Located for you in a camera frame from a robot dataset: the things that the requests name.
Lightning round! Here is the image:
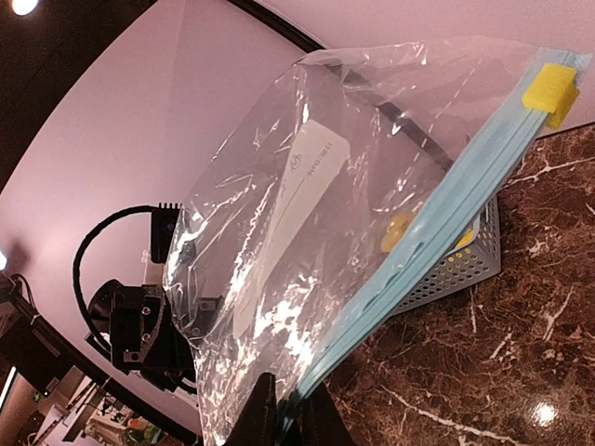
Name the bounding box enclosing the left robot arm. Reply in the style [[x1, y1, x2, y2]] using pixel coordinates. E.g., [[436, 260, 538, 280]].
[[72, 203, 196, 395]]

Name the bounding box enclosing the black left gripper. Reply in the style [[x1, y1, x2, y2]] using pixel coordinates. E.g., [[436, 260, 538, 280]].
[[87, 279, 196, 388]]

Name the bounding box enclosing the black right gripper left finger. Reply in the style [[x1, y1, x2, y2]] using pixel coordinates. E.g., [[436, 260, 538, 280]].
[[246, 373, 277, 446]]

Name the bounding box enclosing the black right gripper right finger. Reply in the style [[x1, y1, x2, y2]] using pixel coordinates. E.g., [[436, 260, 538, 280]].
[[301, 383, 356, 446]]

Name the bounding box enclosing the blue perforated plastic basket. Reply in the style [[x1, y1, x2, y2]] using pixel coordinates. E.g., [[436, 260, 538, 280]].
[[391, 196, 501, 317]]

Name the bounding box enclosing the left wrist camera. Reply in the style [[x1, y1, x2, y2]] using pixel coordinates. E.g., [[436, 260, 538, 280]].
[[150, 203, 180, 264]]

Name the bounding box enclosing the yellow toy food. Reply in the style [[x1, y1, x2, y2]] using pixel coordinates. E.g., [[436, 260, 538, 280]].
[[380, 212, 475, 254]]

